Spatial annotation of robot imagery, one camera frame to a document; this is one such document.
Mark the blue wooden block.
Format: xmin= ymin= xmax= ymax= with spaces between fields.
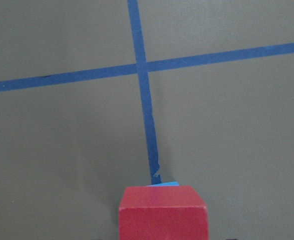
xmin=148 ymin=181 xmax=179 ymax=187

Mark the red wooden block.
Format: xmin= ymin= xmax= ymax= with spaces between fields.
xmin=118 ymin=185 xmax=209 ymax=240

